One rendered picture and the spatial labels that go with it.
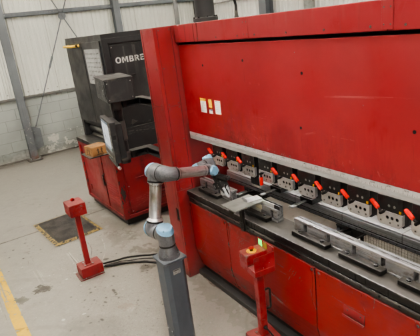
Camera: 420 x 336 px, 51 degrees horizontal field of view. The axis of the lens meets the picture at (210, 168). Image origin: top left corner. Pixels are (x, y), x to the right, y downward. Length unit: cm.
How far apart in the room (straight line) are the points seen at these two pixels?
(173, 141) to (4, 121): 634
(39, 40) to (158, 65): 634
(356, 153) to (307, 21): 76
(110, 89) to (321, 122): 185
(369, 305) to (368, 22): 150
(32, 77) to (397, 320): 851
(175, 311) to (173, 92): 177
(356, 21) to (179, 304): 216
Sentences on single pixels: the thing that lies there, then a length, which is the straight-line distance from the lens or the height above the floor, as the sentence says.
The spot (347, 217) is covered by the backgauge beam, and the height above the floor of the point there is 96.
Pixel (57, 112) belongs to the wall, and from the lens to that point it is 1002.
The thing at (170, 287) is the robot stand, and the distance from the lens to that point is 320.
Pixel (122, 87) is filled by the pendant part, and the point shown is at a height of 187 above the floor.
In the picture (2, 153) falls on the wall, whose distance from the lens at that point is 990.
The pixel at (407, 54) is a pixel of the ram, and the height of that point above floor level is 205.
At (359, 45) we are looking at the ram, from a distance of 238.
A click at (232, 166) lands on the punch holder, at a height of 121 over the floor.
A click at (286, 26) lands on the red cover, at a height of 222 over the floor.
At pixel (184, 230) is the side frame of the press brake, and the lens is 414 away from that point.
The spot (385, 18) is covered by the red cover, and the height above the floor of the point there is 222.
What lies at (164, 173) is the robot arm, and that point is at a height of 137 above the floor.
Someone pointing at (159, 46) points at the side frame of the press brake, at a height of 215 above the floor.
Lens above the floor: 230
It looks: 18 degrees down
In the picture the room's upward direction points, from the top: 7 degrees counter-clockwise
